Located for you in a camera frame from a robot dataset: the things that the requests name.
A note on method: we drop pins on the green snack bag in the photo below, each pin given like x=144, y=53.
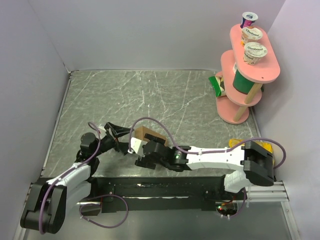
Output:
x=217, y=83

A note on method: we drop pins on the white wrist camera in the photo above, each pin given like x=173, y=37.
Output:
x=136, y=146
x=102, y=129

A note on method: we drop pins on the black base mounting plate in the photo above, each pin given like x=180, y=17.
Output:
x=160, y=193

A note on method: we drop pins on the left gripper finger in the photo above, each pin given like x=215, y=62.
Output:
x=121, y=147
x=117, y=131

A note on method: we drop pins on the front Chobani yogurt cup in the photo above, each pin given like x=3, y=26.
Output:
x=253, y=52

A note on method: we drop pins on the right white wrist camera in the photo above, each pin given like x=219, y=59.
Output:
x=136, y=146

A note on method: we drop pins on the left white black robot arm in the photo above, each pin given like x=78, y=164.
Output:
x=49, y=200

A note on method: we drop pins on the brown cardboard box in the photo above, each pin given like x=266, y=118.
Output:
x=142, y=130

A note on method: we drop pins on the chobani yogurt cup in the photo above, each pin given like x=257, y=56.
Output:
x=250, y=34
x=253, y=52

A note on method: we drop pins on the green cylindrical can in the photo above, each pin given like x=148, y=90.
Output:
x=240, y=83

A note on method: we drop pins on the middle Chobani yogurt cup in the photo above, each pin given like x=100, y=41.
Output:
x=250, y=34

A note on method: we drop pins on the purple lid yogurt cup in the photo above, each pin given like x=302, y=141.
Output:
x=248, y=19

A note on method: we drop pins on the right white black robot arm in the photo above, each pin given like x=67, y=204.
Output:
x=251, y=164

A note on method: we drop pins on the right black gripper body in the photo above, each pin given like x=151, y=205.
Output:
x=143, y=162

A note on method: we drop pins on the yellow chip bag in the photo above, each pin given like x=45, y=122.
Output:
x=267, y=146

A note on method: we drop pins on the pink three-tier shelf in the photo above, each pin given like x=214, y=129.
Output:
x=233, y=107

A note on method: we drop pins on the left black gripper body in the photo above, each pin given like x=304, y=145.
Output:
x=107, y=143

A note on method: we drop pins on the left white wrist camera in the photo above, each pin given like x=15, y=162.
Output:
x=102, y=129

